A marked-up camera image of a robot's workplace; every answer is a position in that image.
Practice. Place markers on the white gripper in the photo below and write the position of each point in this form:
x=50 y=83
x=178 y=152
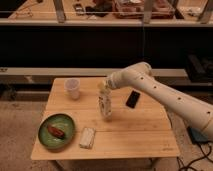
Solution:
x=109 y=81

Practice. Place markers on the white labelled plastic bottle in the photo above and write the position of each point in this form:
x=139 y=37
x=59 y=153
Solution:
x=105 y=102

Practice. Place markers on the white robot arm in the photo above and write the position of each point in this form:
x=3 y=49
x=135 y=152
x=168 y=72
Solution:
x=197 y=113

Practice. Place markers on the translucent plastic cup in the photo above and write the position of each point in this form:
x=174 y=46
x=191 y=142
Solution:
x=72 y=87

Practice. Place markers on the black smartphone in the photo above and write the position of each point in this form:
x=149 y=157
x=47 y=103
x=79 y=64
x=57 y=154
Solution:
x=132 y=99

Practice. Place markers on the wooden table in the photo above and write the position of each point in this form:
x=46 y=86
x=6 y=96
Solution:
x=143 y=133

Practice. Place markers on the white rectangular packet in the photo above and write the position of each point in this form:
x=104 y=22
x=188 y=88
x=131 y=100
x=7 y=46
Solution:
x=87 y=138

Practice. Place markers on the green round plate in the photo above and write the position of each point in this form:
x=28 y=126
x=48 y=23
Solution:
x=61 y=121

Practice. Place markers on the brown sausage on plate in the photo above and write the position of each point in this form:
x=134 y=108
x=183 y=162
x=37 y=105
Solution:
x=56 y=132

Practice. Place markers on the clear tray with items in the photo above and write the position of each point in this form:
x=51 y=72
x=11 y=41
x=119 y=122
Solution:
x=135 y=9

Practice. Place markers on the black device on shelf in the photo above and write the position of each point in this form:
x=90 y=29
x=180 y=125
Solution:
x=79 y=9

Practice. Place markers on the long workbench shelf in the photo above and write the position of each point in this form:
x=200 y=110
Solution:
x=192 y=13

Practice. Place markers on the black power adapter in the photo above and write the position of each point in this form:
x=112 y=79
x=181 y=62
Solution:
x=196 y=136

